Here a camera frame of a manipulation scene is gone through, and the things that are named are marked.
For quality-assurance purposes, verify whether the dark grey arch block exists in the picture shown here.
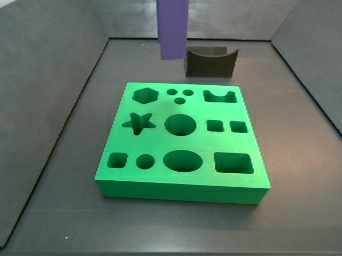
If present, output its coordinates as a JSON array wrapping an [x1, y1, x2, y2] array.
[[184, 47, 239, 78]]

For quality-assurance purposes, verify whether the purple arch block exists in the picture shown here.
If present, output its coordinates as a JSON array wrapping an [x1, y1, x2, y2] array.
[[156, 0, 189, 60]]

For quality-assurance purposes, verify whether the green shape sorter board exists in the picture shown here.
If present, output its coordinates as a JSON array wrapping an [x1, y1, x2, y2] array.
[[94, 82, 271, 204]]

